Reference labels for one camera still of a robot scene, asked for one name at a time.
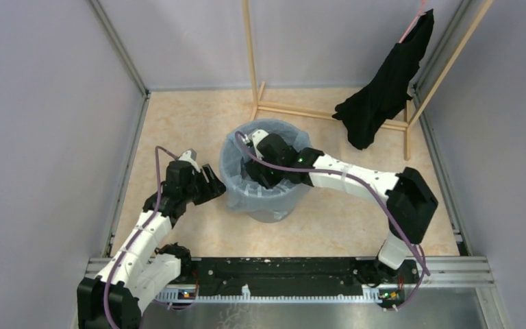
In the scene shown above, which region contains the grey plastic trash bin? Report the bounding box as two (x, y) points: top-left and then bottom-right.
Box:
(220, 119), (314, 224)

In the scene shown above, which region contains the light blue trash bag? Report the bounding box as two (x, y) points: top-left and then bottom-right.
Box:
(218, 119), (314, 223)

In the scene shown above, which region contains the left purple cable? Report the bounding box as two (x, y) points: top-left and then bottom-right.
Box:
(102, 145), (179, 329)

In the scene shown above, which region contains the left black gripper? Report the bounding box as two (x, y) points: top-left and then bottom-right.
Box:
(181, 163), (227, 205)

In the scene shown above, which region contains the wooden clothes rack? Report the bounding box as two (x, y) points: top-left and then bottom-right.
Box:
(241, 0), (493, 160)

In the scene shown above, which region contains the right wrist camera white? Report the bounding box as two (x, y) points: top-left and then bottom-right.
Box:
(247, 129), (269, 160)

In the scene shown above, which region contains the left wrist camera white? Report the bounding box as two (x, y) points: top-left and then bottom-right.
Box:
(178, 149), (201, 172)

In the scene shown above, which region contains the white slotted cable duct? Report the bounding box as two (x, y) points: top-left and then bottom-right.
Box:
(138, 285), (383, 306)

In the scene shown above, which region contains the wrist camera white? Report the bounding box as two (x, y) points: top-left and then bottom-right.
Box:
(247, 129), (269, 160)
(178, 149), (201, 172)

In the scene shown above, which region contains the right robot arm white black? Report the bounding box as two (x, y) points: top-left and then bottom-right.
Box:
(234, 130), (439, 282)

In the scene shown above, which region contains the black hanging garment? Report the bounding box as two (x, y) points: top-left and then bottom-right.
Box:
(332, 9), (435, 150)

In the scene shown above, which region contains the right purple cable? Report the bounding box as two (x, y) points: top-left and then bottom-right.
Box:
(234, 130), (431, 310)

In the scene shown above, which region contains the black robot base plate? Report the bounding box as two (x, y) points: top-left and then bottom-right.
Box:
(167, 257), (419, 297)

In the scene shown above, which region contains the pink clothes hanger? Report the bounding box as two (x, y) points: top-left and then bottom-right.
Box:
(398, 0), (427, 43)

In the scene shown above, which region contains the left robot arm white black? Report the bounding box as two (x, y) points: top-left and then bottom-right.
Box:
(77, 156), (226, 328)

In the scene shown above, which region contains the purple cable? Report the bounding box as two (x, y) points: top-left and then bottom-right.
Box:
(102, 145), (179, 329)
(234, 130), (431, 310)

